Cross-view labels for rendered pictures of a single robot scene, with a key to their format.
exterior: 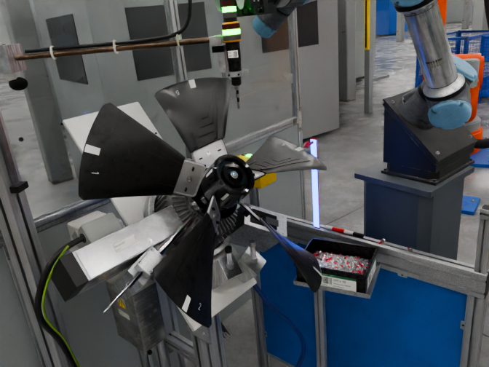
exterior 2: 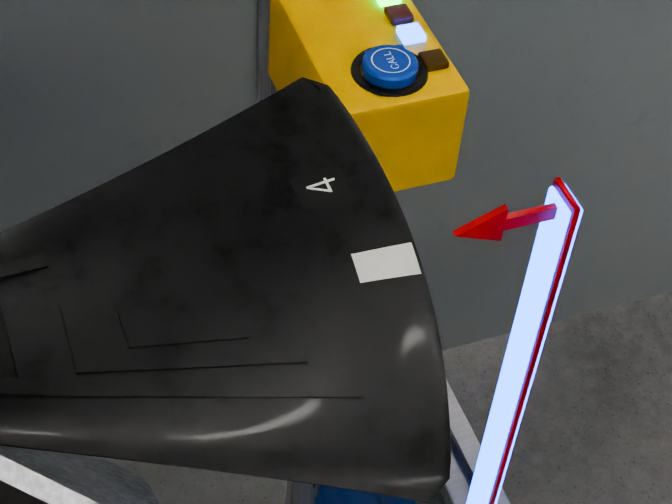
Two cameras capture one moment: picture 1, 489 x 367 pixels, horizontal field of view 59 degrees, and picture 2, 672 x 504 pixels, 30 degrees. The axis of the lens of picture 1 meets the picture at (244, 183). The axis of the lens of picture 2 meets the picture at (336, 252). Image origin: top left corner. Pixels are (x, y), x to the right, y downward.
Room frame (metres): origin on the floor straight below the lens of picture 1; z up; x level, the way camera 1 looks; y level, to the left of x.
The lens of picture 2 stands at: (0.91, -0.32, 1.64)
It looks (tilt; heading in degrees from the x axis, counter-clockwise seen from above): 47 degrees down; 23
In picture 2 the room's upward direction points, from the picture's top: 5 degrees clockwise
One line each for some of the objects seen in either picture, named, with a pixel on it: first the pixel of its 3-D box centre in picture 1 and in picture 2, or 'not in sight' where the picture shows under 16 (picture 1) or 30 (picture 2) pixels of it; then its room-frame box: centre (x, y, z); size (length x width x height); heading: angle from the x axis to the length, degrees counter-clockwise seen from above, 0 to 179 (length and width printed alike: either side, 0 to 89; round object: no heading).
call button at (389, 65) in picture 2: not in sight; (389, 68); (1.57, -0.07, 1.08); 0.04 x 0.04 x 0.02
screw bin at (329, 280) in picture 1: (337, 265); not in sight; (1.16, -0.26, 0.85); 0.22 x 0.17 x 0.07; 61
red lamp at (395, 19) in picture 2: not in sight; (398, 14); (1.63, -0.05, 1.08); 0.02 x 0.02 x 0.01; 47
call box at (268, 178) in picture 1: (252, 172); (361, 87); (1.60, -0.03, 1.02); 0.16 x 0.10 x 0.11; 47
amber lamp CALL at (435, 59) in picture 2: not in sight; (433, 60); (1.59, -0.09, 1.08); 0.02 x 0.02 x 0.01; 47
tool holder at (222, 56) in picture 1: (229, 55); not in sight; (1.13, 0.00, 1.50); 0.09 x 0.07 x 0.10; 82
